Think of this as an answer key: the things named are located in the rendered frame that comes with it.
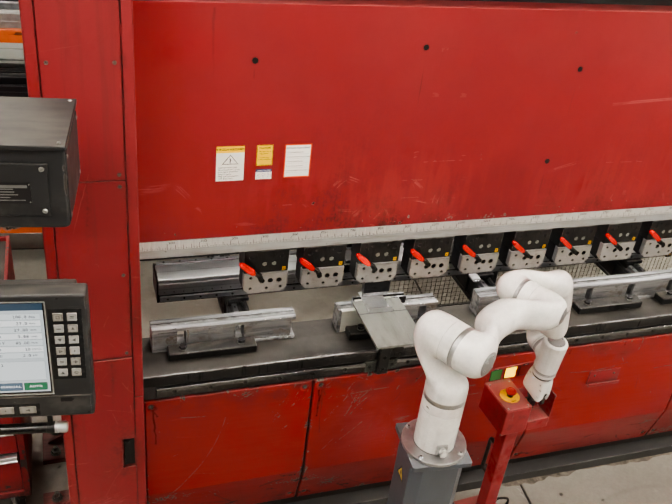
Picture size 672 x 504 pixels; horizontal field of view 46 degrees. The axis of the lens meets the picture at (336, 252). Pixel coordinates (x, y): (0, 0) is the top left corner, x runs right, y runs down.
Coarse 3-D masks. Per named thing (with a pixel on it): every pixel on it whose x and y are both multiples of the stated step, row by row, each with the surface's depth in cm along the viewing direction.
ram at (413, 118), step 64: (192, 0) 212; (256, 0) 219; (320, 0) 226; (384, 0) 233; (448, 0) 241; (192, 64) 221; (256, 64) 226; (320, 64) 232; (384, 64) 238; (448, 64) 245; (512, 64) 252; (576, 64) 259; (640, 64) 267; (192, 128) 231; (256, 128) 237; (320, 128) 243; (384, 128) 250; (448, 128) 257; (512, 128) 265; (576, 128) 273; (640, 128) 282; (192, 192) 242; (256, 192) 249; (320, 192) 256; (384, 192) 263; (448, 192) 271; (512, 192) 280; (576, 192) 289; (640, 192) 298
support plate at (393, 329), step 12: (396, 300) 291; (360, 312) 282; (384, 312) 284; (396, 312) 285; (372, 324) 277; (384, 324) 278; (396, 324) 279; (408, 324) 279; (372, 336) 272; (384, 336) 272; (396, 336) 273; (408, 336) 274; (384, 348) 268
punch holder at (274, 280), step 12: (240, 252) 266; (252, 252) 260; (264, 252) 261; (276, 252) 263; (288, 252) 264; (252, 264) 262; (264, 264) 264; (276, 264) 265; (240, 276) 271; (252, 276) 265; (264, 276) 266; (276, 276) 268; (252, 288) 267; (264, 288) 269; (276, 288) 270
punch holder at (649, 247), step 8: (648, 224) 311; (656, 224) 310; (664, 224) 311; (640, 232) 316; (648, 232) 311; (656, 232) 312; (664, 232) 314; (640, 240) 317; (648, 240) 313; (664, 240) 316; (640, 248) 317; (648, 248) 315; (656, 248) 317; (664, 248) 318; (648, 256) 318
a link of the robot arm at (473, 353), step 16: (528, 288) 236; (544, 288) 236; (496, 304) 225; (512, 304) 226; (528, 304) 228; (544, 304) 229; (560, 304) 231; (480, 320) 220; (496, 320) 217; (512, 320) 223; (528, 320) 229; (544, 320) 230; (560, 320) 232; (464, 336) 207; (480, 336) 207; (496, 336) 210; (464, 352) 205; (480, 352) 204; (496, 352) 208; (464, 368) 206; (480, 368) 205
